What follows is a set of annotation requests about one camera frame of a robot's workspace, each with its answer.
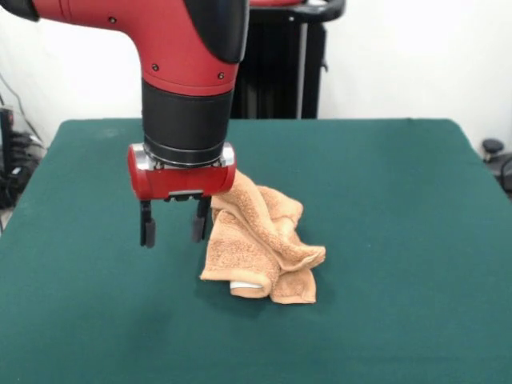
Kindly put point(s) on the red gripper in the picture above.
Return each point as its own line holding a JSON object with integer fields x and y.
{"x": 184, "y": 182}

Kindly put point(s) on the tan terry cloth towel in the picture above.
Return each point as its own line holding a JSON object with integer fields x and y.
{"x": 248, "y": 248}

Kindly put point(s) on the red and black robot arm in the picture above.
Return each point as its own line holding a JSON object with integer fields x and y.
{"x": 184, "y": 80}

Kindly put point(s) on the black electronics box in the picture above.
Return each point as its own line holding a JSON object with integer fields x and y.
{"x": 6, "y": 160}

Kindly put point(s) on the dark green table cloth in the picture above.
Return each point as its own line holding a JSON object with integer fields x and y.
{"x": 360, "y": 200}

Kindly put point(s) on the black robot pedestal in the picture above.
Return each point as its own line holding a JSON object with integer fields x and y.
{"x": 276, "y": 80}

